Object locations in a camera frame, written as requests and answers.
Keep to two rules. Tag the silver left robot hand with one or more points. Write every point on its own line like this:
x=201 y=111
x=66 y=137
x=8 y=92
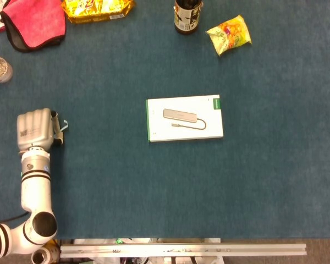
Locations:
x=34 y=129

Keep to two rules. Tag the light blue paper sheet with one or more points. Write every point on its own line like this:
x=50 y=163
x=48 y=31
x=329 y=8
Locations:
x=64 y=125

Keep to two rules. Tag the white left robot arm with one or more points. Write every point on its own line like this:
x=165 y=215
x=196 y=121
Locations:
x=35 y=189

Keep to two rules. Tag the white paper box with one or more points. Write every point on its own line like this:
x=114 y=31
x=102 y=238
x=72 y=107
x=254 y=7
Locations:
x=159 y=129

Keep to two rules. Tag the dark glass bottle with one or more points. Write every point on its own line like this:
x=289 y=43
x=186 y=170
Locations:
x=187 y=19

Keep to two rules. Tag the clear container of clips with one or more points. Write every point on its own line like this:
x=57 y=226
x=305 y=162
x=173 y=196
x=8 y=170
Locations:
x=0 y=70

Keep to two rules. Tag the pink cloth with black edge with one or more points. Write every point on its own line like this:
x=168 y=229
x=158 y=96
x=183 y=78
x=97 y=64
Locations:
x=38 y=22

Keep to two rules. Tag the brown tape roll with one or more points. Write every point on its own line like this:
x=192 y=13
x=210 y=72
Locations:
x=42 y=257

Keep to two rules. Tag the gold snack packet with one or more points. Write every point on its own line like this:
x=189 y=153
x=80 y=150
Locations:
x=96 y=11

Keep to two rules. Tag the blue felt table cover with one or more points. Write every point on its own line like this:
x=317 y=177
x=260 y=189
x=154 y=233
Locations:
x=165 y=187

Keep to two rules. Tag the yellow green snack bag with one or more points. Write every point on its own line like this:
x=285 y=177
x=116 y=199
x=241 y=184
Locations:
x=229 y=34

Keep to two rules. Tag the aluminium profile rail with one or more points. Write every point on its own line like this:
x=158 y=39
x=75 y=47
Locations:
x=181 y=250

